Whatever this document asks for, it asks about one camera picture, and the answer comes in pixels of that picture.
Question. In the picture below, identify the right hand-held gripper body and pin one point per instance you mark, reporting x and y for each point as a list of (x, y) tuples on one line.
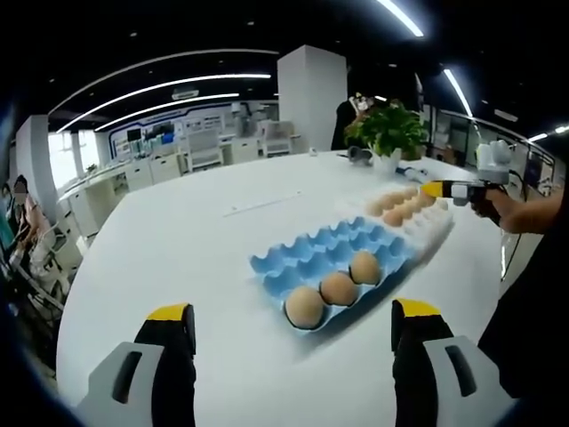
[(493, 160)]

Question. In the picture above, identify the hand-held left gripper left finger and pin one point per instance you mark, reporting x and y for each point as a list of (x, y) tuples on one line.
[(169, 364)]

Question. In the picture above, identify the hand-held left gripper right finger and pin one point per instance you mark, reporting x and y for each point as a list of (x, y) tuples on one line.
[(413, 364)]

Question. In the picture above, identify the group of brown eggs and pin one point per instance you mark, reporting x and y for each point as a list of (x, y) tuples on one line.
[(393, 217)]

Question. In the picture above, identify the brown egg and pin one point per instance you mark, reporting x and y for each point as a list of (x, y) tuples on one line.
[(304, 307), (364, 268), (338, 288)]

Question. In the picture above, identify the blue egg tray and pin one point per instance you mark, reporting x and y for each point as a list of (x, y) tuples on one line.
[(320, 249)]

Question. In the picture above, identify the white egg carton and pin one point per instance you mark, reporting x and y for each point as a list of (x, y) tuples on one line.
[(438, 222)]

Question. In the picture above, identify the person's right hand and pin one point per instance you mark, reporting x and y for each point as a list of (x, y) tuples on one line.
[(491, 207)]

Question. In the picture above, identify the white and blue toy robot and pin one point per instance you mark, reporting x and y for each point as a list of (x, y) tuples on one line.
[(413, 174)]

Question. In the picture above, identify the long ceiling light strip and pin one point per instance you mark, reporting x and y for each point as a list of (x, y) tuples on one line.
[(169, 104), (458, 93), (155, 86), (400, 18)]

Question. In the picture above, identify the green plant in white pot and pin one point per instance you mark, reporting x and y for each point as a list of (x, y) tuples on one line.
[(391, 126)]

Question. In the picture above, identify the dark grey gadget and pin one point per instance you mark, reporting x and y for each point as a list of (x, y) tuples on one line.
[(360, 156)]

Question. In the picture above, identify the white table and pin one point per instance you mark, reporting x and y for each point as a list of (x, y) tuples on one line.
[(178, 249)]

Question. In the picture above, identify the person's dark-clothed body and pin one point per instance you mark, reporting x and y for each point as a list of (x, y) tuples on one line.
[(533, 289)]

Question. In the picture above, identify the white mesh office chair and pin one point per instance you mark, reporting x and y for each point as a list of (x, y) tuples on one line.
[(279, 135), (203, 149)]

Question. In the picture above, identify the black monitor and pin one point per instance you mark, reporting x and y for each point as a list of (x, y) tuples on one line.
[(133, 134)]

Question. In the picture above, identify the ceiling air conditioner vent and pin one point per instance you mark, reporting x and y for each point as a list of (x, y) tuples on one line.
[(186, 93)]

